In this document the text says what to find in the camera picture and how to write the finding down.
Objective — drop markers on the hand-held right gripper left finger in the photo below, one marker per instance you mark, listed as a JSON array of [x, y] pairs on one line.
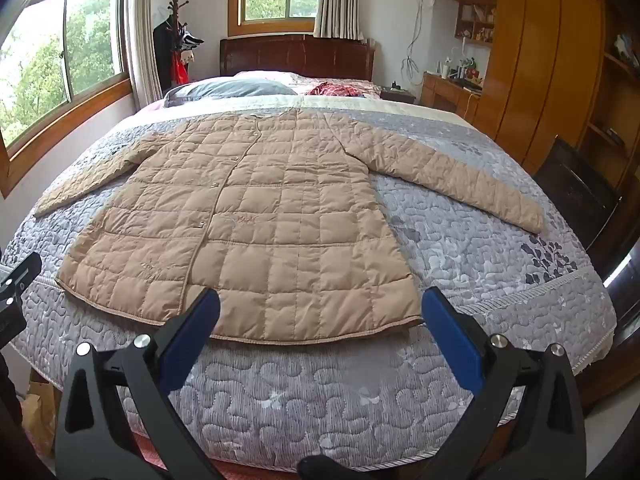
[[192, 335]]

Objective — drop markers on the tan quilted jacket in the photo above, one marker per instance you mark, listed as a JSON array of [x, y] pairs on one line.
[[275, 210]]

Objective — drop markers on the wooden wardrobe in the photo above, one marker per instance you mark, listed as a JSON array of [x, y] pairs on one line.
[[540, 60]]

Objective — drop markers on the grey quilted bedspread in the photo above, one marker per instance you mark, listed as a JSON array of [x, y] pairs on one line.
[[450, 260]]

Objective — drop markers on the large wooden frame window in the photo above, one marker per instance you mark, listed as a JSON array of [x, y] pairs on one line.
[[90, 50]]

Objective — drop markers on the dark wooden headboard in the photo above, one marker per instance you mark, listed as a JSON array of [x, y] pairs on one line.
[[300, 55]]

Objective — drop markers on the green potted plant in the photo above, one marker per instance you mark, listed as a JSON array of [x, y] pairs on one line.
[[468, 64]]

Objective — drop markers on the beige curtain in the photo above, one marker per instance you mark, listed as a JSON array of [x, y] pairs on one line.
[[345, 0]]

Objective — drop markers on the red hanging garment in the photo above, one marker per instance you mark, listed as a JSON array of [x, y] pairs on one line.
[[181, 70]]

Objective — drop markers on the dark nightstand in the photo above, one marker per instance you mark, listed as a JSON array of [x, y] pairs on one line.
[[397, 96]]

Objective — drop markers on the brown paper bag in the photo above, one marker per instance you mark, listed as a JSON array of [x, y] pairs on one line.
[[37, 420]]

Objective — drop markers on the wooden desk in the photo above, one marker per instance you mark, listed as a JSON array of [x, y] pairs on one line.
[[440, 92]]

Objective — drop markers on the white curtain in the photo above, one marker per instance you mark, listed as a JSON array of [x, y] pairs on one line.
[[142, 35]]

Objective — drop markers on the black chair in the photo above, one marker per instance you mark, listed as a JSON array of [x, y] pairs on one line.
[[575, 190]]

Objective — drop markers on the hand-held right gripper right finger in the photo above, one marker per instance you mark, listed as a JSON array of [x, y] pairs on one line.
[[450, 335]]

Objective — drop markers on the red plaid cloth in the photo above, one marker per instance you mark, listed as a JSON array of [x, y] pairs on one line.
[[335, 90]]

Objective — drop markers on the grey pillow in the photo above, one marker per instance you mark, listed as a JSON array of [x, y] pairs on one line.
[[230, 90]]

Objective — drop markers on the person's dark clothing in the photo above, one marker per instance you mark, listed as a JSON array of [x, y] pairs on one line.
[[327, 467]]

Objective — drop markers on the wooden coat rack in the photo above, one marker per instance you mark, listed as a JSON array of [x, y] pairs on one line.
[[175, 5]]

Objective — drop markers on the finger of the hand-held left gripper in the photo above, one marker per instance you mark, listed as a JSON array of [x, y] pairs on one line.
[[20, 280]]

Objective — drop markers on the cream blanket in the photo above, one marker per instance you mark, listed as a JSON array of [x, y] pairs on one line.
[[380, 105]]

